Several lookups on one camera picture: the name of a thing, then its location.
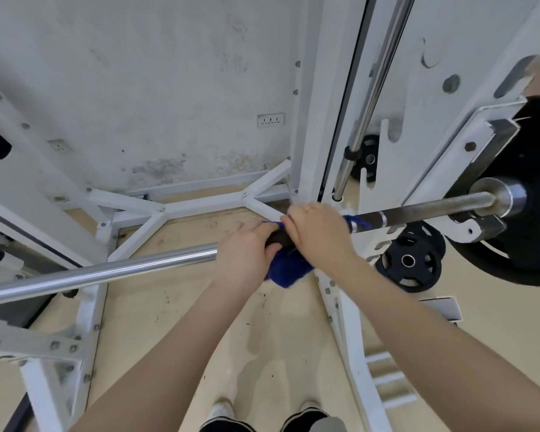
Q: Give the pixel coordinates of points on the person's right fingers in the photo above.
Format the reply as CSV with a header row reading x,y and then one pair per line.
x,y
302,213

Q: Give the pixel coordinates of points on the large black weight plate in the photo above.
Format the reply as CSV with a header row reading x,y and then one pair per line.
x,y
533,247

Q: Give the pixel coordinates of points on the blue cleaning cloth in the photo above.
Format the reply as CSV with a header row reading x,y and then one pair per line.
x,y
288,269

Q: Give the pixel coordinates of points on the person's left black trouser leg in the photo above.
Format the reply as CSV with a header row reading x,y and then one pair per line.
x,y
227,425

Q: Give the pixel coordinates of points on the person's left forearm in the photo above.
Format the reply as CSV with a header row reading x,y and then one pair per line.
x,y
171,355

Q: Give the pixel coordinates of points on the person's black trouser leg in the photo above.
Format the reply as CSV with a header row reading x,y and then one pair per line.
x,y
312,422
227,425

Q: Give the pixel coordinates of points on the white bar carriage bracket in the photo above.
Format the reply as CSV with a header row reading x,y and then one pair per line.
x,y
465,148

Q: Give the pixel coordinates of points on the person's left hand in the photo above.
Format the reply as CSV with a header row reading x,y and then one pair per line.
x,y
240,263

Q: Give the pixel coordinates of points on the small black grip weight plate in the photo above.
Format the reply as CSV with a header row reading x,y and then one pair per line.
x,y
407,265
368,157
432,233

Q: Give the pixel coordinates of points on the white steel rack frame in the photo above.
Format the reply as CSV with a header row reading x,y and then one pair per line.
x,y
310,85

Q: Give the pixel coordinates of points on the grey wall power socket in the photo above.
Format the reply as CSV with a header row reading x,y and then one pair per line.
x,y
58,145

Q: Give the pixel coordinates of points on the person's right white shoe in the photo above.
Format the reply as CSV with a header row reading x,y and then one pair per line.
x,y
310,406

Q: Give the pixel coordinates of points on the person's left white shoe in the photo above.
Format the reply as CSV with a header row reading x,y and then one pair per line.
x,y
222,408

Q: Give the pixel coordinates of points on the chrome barbell bar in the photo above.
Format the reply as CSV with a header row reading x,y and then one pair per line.
x,y
117,270

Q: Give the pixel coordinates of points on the chrome vertical guide rod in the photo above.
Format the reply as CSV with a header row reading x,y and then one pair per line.
x,y
372,92

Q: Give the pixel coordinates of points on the person's white shoe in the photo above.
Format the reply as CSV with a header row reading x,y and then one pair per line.
x,y
222,408
310,406

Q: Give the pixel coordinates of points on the white wall power socket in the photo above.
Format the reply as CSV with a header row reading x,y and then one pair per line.
x,y
271,120

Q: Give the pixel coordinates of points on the person's right hand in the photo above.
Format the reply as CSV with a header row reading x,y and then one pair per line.
x,y
321,236

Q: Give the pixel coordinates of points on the person's left thumb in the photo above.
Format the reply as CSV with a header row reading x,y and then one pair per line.
x,y
272,252

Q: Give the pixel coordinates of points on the person's right forearm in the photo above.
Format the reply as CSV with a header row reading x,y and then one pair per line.
x,y
436,341

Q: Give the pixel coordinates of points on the person's right black trouser leg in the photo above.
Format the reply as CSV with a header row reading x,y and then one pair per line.
x,y
312,422

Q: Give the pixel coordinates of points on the black rod stop collar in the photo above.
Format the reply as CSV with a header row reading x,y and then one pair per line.
x,y
354,154

